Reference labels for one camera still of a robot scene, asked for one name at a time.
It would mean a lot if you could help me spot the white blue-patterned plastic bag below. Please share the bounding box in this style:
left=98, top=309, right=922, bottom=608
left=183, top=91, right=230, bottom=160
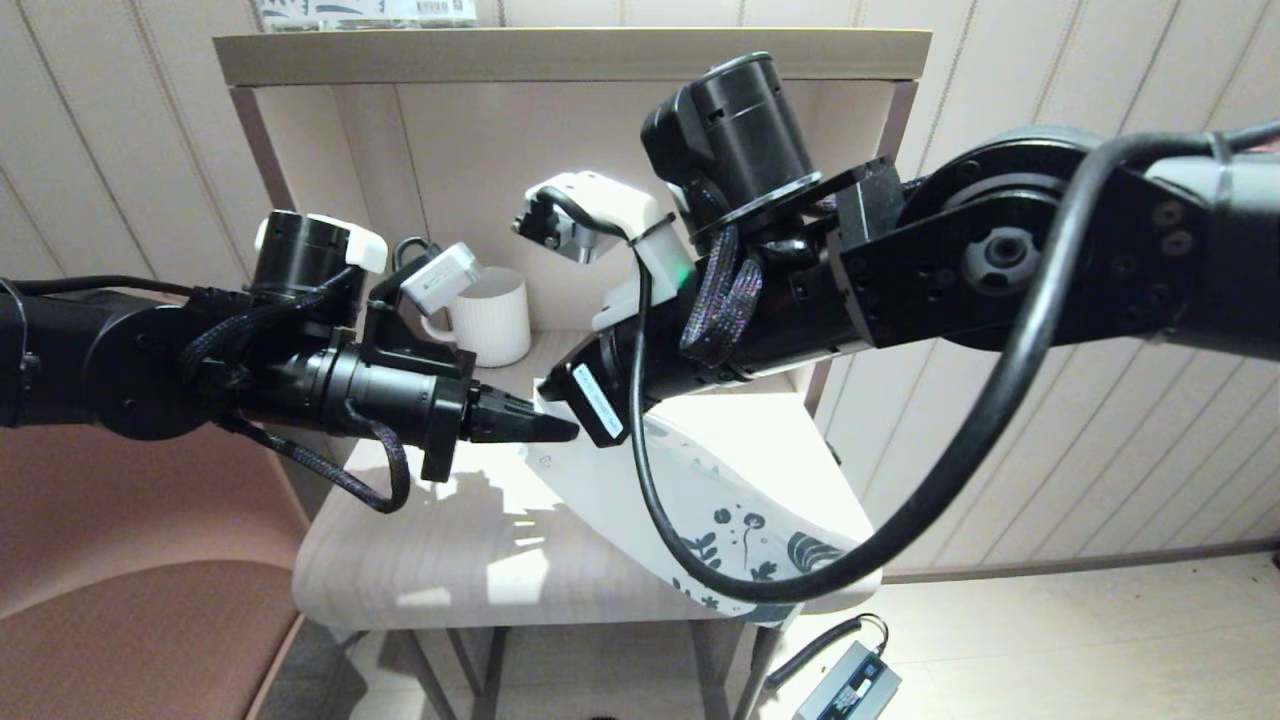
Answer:
left=519, top=389, right=877, bottom=627

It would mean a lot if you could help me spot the white ribbed mug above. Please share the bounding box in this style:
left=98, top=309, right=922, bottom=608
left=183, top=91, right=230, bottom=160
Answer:
left=421, top=266, right=533, bottom=368

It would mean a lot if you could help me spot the light wood shelf table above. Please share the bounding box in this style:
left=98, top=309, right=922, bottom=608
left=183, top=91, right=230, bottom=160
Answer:
left=212, top=27, right=934, bottom=720

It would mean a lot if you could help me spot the pinkish brown chair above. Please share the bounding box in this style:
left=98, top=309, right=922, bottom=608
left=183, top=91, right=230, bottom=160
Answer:
left=0, top=420, right=312, bottom=720

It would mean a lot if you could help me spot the printed package with barcode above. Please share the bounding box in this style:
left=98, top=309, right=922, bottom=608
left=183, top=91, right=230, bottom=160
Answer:
left=257, top=0, right=480, bottom=32

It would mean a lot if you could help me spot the black left camera bracket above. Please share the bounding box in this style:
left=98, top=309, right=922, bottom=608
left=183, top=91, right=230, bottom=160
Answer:
left=361, top=236, right=477, bottom=379

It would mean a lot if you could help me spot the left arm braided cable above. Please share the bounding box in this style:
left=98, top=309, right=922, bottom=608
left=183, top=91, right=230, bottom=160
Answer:
left=214, top=400, right=412, bottom=515

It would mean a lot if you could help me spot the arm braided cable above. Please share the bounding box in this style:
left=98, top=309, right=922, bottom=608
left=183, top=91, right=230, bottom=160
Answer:
left=214, top=400, right=412, bottom=515
left=679, top=224, right=765, bottom=367

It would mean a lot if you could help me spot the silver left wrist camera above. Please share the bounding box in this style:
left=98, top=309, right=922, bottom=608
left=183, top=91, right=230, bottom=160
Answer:
left=399, top=241, right=482, bottom=317

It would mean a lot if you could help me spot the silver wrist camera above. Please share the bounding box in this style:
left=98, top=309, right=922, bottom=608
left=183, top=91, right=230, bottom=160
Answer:
left=514, top=196, right=607, bottom=263
left=399, top=241, right=482, bottom=317

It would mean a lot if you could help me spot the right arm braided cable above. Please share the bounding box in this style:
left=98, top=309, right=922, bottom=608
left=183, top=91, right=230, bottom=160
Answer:
left=679, top=224, right=765, bottom=367

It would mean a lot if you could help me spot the white right camera bracket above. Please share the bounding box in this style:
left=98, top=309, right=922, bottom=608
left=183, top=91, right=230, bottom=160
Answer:
left=524, top=171, right=697, bottom=332

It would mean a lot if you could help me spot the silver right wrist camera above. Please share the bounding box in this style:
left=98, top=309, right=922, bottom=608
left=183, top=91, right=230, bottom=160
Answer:
left=514, top=196, right=607, bottom=263

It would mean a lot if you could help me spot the thick black camera cable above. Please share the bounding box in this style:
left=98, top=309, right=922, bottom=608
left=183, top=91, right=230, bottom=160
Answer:
left=531, top=122, right=1280, bottom=605

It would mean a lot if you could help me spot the black power supply cable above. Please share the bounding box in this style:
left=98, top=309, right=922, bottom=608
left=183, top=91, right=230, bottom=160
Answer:
left=764, top=614, right=891, bottom=692

